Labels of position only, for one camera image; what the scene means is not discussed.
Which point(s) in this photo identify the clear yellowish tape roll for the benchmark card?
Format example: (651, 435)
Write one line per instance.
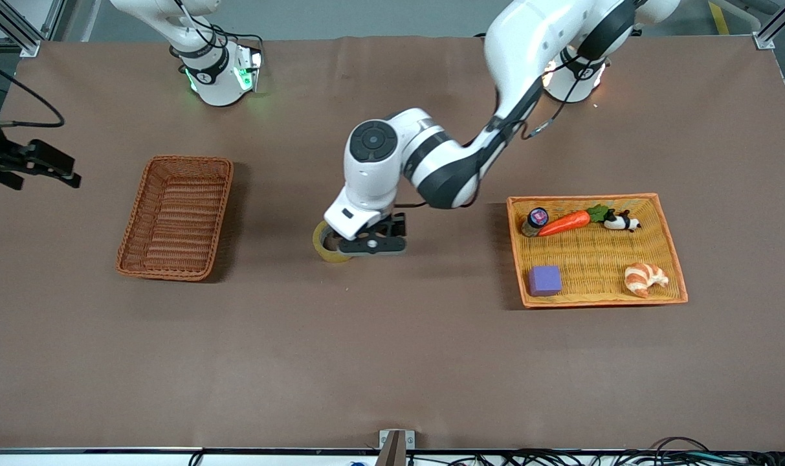
(320, 249)

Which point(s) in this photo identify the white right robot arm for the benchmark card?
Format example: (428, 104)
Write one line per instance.
(211, 77)

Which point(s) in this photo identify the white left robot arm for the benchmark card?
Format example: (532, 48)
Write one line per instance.
(528, 39)

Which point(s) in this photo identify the brown wicker basket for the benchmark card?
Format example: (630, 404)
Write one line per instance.
(172, 220)

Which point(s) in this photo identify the yellow wicker basket orange rim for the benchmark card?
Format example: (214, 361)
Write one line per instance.
(599, 259)

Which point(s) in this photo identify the small bottle with blue cap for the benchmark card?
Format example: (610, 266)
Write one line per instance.
(536, 219)

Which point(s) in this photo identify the purple foam cube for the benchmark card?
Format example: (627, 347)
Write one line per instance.
(545, 281)

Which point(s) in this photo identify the orange toy carrot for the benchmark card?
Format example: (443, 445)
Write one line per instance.
(563, 223)

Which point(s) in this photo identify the toy panda figure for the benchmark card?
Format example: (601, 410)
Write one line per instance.
(619, 222)

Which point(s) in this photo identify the toy croissant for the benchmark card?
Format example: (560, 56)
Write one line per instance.
(641, 279)

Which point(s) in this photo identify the grey floor stand leg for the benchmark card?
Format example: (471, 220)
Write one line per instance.
(751, 5)

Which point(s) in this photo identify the aluminium frame profile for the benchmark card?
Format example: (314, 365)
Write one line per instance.
(23, 42)
(771, 32)

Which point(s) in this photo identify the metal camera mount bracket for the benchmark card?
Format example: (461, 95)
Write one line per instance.
(397, 443)

